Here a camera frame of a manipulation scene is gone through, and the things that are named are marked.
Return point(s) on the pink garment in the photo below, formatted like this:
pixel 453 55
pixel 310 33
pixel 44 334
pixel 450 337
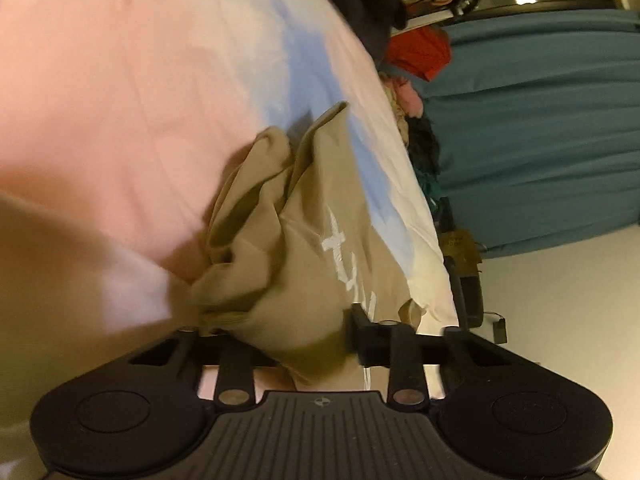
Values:
pixel 410 97

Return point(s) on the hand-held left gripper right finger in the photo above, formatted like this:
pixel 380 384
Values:
pixel 402 360

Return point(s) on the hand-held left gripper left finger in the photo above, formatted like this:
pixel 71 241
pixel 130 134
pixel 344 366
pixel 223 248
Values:
pixel 232 370

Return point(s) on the black bed frame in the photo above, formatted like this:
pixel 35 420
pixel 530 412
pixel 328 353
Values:
pixel 467 295

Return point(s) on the tan t-shirt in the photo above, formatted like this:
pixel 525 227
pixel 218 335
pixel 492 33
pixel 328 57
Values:
pixel 300 260

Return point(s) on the black crumpled garment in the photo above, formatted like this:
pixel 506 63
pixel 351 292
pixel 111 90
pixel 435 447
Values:
pixel 425 145

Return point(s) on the brown paper bag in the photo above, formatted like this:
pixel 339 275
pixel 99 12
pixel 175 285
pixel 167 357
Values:
pixel 462 250

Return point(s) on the green garment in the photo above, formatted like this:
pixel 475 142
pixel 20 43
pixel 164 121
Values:
pixel 431 187

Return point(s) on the wide blue curtain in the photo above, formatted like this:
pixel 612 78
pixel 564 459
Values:
pixel 540 135

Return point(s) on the red garment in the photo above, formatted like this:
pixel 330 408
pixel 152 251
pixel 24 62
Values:
pixel 420 52

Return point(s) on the pink white bed sheet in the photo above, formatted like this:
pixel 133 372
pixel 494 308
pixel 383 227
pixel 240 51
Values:
pixel 125 85

